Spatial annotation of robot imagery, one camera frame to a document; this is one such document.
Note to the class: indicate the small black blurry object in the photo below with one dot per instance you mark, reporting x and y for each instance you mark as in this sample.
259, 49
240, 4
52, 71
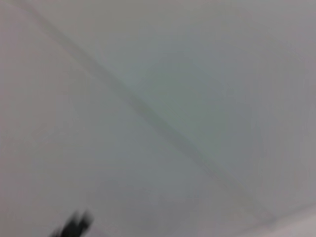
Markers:
75, 224

